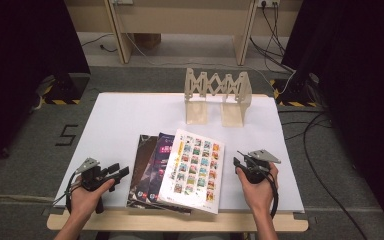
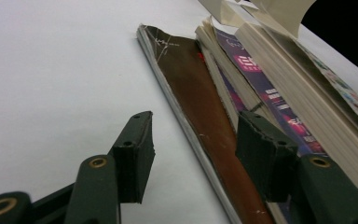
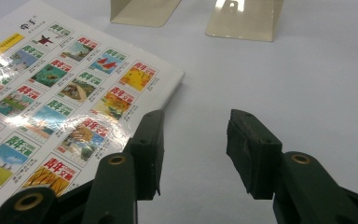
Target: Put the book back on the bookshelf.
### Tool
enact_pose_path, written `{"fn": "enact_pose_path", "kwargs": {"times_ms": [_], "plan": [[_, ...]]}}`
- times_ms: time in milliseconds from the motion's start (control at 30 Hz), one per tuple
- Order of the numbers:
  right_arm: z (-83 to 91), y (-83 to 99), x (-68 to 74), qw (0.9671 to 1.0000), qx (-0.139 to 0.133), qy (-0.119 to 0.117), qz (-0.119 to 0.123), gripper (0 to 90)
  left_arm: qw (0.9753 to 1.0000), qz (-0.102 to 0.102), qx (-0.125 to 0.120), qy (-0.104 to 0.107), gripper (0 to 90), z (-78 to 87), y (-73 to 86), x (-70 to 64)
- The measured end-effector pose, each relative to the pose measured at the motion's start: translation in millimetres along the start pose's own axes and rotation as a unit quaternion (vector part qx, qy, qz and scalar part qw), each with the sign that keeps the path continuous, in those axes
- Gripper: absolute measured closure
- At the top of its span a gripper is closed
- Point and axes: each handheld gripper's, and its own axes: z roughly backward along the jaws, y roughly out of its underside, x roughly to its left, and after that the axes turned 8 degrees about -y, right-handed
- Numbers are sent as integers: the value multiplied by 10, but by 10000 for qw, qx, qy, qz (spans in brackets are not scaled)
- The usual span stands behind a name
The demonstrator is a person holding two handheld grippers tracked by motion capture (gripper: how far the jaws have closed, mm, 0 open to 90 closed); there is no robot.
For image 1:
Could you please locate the dark magazine with red title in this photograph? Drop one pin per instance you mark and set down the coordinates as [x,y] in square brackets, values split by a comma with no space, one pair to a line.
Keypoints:
[140,166]

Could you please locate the white magazine with picture grid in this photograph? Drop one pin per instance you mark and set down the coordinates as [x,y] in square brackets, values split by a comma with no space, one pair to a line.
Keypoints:
[193,170]

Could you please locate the person's left hand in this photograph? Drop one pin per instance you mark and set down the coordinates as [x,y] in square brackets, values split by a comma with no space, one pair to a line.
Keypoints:
[85,201]

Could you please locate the light wooden desk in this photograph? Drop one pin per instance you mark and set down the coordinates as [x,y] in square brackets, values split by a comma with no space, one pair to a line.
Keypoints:
[180,20]

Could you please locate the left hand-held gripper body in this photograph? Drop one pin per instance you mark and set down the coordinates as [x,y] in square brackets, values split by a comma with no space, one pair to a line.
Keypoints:
[91,176]

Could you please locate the white wall socket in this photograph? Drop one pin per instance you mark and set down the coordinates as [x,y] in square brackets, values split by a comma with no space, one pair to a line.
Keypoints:
[122,1]
[268,3]

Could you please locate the wooden expandable book rack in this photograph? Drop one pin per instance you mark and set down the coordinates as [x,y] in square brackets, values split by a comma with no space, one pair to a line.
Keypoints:
[196,113]

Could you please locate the black base with striped tape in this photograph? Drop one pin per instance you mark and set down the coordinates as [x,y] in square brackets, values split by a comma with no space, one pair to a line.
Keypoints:
[65,88]
[296,93]

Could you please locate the black curtain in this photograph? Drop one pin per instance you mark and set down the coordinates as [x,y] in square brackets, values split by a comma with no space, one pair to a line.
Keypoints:
[20,66]
[363,83]

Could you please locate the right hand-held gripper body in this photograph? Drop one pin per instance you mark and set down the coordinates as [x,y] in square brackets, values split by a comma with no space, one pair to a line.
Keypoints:
[256,171]

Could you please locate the purple magazine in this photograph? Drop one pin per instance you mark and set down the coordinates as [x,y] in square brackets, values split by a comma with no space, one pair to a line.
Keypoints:
[161,160]

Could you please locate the brown box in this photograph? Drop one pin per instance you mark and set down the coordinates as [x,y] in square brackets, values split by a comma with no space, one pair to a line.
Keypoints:
[148,40]

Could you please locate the person's right hand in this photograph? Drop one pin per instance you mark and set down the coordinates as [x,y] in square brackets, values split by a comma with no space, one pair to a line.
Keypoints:
[260,195]

